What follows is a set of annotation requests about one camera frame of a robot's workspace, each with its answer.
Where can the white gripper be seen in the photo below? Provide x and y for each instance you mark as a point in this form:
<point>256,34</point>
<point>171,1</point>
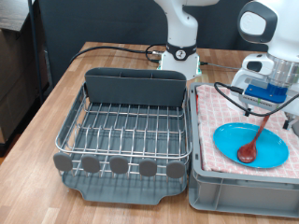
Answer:
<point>238,84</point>

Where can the blue plastic plate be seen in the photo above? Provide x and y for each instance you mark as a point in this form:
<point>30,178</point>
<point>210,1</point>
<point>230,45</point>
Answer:
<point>271,149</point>

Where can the red-brown wooden spoon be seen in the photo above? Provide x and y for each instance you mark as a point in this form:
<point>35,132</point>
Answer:
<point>247,152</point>

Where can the pink checked towel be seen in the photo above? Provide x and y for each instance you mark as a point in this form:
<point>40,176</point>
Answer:
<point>211,118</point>

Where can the grey plastic crate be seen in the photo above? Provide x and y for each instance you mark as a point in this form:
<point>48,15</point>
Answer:
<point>249,196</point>

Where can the dark grey cutlery caddy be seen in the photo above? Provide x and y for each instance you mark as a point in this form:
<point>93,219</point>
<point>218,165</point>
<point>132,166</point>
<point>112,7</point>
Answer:
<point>124,88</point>

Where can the grey plastic drain tray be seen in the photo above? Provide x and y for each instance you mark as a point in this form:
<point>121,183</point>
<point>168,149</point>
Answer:
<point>124,193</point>

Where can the black metal pole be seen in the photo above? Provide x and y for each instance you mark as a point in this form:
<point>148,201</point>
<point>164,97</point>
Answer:
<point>35,46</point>

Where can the wooden shelf board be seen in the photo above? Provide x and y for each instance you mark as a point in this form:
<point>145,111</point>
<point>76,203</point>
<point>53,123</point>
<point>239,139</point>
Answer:
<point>12,12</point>

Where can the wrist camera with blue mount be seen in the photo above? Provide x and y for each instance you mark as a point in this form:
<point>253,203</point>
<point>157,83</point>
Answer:
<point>264,93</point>

